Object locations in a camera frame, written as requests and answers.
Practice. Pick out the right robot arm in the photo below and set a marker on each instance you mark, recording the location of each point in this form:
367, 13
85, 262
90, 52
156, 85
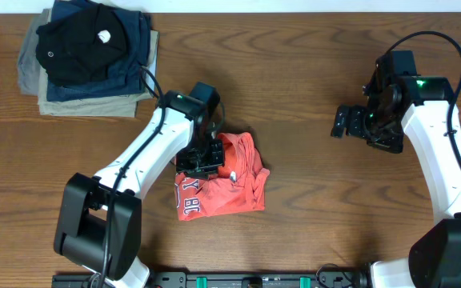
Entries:
402, 104

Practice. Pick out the red printed t-shirt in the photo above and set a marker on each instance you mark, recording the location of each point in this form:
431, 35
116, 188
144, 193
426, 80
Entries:
238, 187

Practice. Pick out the black folded garment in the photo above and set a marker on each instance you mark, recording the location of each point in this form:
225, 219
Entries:
79, 48

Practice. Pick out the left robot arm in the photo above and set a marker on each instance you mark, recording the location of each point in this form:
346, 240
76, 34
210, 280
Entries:
100, 221

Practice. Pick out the navy folded garment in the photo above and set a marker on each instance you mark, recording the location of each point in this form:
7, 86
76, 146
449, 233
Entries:
128, 80

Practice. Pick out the light blue folded garment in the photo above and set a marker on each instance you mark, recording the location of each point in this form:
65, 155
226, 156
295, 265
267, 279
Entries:
149, 79

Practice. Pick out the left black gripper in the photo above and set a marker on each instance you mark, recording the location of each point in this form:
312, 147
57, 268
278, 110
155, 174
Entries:
218, 161

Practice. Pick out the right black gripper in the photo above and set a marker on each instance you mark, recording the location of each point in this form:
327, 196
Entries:
392, 144

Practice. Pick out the beige folded garment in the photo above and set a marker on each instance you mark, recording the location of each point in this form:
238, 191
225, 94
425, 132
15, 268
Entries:
123, 105

